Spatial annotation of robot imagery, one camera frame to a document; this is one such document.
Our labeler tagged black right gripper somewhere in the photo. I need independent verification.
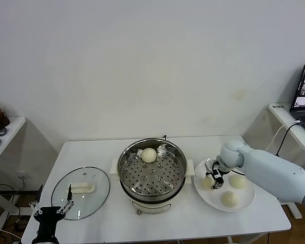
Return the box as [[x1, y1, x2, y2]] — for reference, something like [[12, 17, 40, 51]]
[[205, 159, 226, 190]]

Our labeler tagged white side table with laptop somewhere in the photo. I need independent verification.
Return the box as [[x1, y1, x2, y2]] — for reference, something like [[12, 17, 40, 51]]
[[268, 103, 305, 221]]

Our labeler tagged stainless steel steamer basket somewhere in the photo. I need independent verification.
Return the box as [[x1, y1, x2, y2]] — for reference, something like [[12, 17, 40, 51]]
[[109, 138, 195, 198]]

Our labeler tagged dark jar on side table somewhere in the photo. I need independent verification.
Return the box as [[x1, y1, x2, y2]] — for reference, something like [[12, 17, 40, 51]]
[[0, 101, 11, 128]]

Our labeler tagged white laptop cable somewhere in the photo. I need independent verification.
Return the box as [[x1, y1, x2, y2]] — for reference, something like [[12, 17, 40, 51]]
[[258, 121, 302, 161]]

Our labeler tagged white round plate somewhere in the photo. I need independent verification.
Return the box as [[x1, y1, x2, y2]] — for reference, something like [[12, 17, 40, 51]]
[[193, 157, 257, 213]]

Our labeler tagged white steamed baozi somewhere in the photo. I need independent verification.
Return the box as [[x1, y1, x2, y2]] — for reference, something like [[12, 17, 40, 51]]
[[202, 177, 216, 191], [220, 191, 241, 209], [230, 174, 248, 190], [141, 147, 158, 163]]

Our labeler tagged white labelled box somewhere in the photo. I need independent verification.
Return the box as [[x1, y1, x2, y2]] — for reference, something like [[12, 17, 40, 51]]
[[268, 103, 287, 112]]

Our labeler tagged glass lid with cream handle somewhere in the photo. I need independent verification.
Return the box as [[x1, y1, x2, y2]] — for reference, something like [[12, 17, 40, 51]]
[[51, 166, 111, 221]]

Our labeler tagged black laptop cable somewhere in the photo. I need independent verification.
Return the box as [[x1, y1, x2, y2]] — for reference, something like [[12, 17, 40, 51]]
[[273, 123, 301, 156]]

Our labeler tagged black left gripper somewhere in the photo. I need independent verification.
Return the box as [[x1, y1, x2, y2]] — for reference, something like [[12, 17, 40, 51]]
[[28, 184, 75, 237]]

